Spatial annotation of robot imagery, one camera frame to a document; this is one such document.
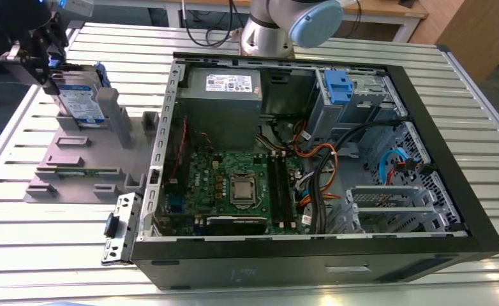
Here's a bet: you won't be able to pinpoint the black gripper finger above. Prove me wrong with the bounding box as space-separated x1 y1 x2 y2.
0 44 60 95

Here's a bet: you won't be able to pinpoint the hard disk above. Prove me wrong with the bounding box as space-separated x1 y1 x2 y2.
47 55 112 129

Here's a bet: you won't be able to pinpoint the metal disk bay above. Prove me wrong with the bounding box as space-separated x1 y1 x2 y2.
343 185 463 236

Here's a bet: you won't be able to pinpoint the grey parts rack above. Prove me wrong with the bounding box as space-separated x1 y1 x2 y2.
23 87 161 205

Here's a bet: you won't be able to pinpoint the green RAM stick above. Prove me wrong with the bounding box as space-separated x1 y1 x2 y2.
55 170 103 177

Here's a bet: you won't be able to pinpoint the grey power supply unit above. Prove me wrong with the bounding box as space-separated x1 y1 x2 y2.
175 66 263 153

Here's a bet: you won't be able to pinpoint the metal expansion card retainer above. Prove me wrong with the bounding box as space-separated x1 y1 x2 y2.
100 192 144 266

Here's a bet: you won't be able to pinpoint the green motherboard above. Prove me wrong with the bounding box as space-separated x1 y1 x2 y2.
159 150 316 237

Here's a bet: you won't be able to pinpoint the CPU socket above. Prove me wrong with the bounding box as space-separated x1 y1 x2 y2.
227 173 257 208

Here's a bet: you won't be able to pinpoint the silver CPU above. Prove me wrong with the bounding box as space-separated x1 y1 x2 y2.
231 181 255 201

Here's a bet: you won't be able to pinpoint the black graphics card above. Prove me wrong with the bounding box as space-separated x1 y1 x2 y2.
192 215 268 237

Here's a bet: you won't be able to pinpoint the blue plastic drive latch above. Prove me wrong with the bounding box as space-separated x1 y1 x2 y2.
323 69 356 105

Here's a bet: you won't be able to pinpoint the black RAM slot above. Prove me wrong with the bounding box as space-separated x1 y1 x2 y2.
279 152 297 230

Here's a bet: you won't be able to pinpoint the grey metal drive cage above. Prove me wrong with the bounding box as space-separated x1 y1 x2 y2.
304 67 408 154

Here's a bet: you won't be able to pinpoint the black PC case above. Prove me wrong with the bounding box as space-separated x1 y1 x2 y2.
128 50 499 291

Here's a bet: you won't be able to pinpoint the black power connector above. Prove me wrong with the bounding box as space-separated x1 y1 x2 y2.
396 157 436 175

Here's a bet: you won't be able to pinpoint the wooden cabinet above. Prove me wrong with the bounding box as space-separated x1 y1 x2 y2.
406 0 499 85

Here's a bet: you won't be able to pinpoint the thin red wire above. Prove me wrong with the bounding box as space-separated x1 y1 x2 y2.
167 114 189 186

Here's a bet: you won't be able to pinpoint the yellow and black wire bundle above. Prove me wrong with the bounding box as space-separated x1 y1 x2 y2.
255 133 297 154

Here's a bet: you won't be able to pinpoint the orange and yellow wires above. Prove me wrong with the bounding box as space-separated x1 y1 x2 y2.
293 143 340 205

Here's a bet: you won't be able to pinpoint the thick black cable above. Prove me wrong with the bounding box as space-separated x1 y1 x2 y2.
307 120 406 236

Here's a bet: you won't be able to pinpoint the wooden desk with white frame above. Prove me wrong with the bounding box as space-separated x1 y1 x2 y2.
164 0 430 44

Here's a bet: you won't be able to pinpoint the blue wire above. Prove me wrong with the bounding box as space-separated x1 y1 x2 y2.
378 148 411 186

